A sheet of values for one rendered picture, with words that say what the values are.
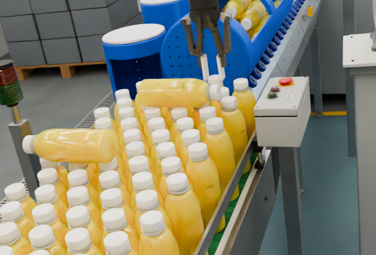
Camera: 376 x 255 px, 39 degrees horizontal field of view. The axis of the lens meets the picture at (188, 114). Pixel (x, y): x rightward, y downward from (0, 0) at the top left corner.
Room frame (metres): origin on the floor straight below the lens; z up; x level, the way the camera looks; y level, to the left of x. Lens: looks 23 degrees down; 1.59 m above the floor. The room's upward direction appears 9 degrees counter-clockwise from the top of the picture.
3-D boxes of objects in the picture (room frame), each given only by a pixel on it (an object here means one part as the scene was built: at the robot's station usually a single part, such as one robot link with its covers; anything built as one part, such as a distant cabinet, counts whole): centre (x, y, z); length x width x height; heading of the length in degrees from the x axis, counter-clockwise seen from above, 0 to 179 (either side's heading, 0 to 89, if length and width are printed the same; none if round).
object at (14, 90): (1.28, 0.43, 1.18); 0.06 x 0.06 x 0.05
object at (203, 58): (1.36, -0.07, 1.14); 0.03 x 0.01 x 0.07; 157
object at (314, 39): (3.34, -0.89, 0.31); 0.06 x 0.06 x 0.63; 67
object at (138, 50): (2.31, 0.18, 0.59); 0.28 x 0.28 x 0.88
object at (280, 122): (1.20, -0.23, 1.05); 0.20 x 0.10 x 0.10; 157
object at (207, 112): (1.16, -0.05, 1.09); 0.04 x 0.04 x 0.02
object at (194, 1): (1.35, -0.09, 1.29); 0.08 x 0.07 x 0.09; 67
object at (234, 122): (1.21, -0.10, 0.99); 0.07 x 0.07 x 0.19
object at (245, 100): (1.32, -0.15, 0.99); 0.07 x 0.07 x 0.19
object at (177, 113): (1.19, 0.02, 1.09); 0.04 x 0.04 x 0.02
